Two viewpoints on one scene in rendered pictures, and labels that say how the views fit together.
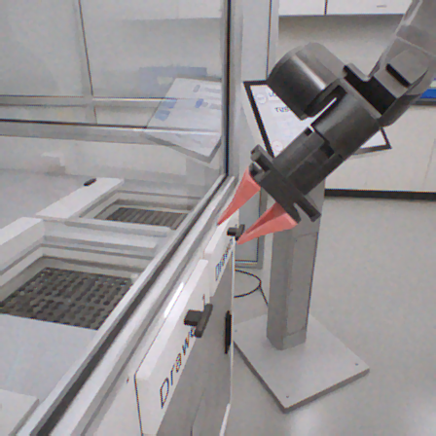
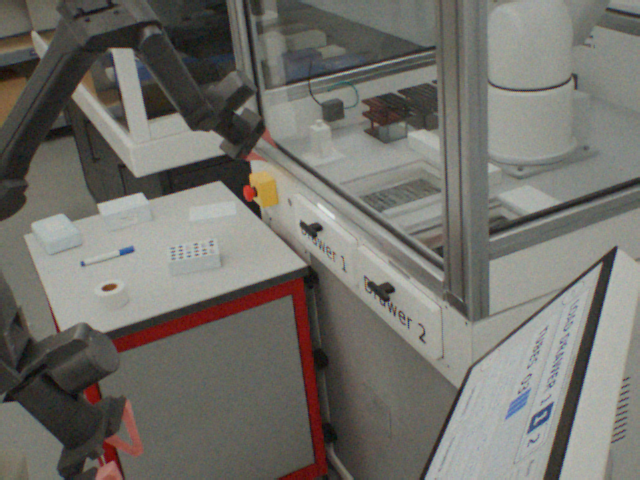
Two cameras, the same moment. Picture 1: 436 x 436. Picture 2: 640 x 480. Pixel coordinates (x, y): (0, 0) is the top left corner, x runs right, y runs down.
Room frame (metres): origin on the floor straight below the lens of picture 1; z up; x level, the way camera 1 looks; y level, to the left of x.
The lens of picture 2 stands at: (1.81, -0.93, 1.75)
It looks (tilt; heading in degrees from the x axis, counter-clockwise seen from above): 28 degrees down; 144
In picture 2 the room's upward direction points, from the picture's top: 6 degrees counter-clockwise
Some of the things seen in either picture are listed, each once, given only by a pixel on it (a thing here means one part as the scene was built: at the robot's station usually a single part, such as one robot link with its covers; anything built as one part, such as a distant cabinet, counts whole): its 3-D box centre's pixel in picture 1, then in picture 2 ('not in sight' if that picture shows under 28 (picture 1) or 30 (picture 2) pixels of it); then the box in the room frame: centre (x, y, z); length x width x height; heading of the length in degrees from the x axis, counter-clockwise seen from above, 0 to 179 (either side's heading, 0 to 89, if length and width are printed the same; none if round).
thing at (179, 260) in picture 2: not in sight; (193, 256); (0.15, -0.11, 0.78); 0.12 x 0.08 x 0.04; 61
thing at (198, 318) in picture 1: (197, 318); (313, 228); (0.47, 0.04, 0.91); 0.07 x 0.04 x 0.01; 167
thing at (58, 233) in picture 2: not in sight; (56, 233); (-0.25, -0.29, 0.78); 0.15 x 0.10 x 0.04; 173
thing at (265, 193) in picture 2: not in sight; (262, 189); (0.15, 0.12, 0.88); 0.07 x 0.05 x 0.07; 167
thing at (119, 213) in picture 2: not in sight; (125, 212); (-0.21, -0.11, 0.79); 0.13 x 0.09 x 0.05; 76
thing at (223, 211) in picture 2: not in sight; (212, 213); (-0.04, 0.07, 0.77); 0.13 x 0.09 x 0.02; 58
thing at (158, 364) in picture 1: (181, 331); (325, 237); (0.47, 0.06, 0.87); 0.29 x 0.02 x 0.11; 167
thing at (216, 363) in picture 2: not in sight; (181, 367); (0.00, -0.14, 0.38); 0.62 x 0.58 x 0.76; 167
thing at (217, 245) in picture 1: (223, 242); (396, 299); (0.78, -0.01, 0.87); 0.29 x 0.02 x 0.11; 167
